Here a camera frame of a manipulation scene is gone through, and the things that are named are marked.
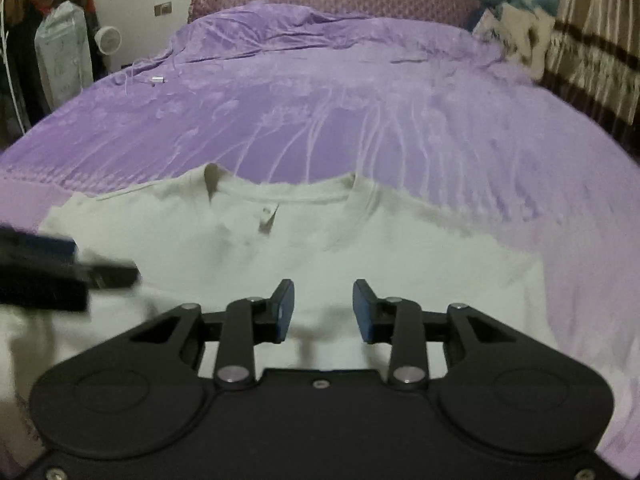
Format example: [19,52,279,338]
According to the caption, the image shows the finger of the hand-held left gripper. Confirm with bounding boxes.
[0,259,140,314]
[0,224,80,264]

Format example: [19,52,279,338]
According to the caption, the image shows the clear plastic garment bag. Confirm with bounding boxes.
[34,1,95,112]

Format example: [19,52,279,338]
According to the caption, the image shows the white t-shirt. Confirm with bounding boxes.
[0,170,561,466]

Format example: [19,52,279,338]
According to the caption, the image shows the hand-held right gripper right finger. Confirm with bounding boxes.
[352,279,522,391]

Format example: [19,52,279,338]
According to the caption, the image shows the cream patterned cushion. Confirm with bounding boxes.
[472,2,557,81]

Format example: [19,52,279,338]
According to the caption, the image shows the striped beige curtain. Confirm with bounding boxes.
[541,0,640,148]

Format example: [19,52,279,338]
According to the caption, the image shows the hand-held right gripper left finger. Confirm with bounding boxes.
[129,279,296,389]

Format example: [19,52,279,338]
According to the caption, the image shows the dark hanging clothes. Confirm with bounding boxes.
[0,0,109,133]

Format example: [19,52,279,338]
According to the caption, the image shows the small white fan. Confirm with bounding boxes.
[94,25,124,56]

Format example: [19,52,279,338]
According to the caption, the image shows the white charging cable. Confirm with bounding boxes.
[116,56,177,95]

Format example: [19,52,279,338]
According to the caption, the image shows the purple blanket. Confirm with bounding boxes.
[0,0,640,463]

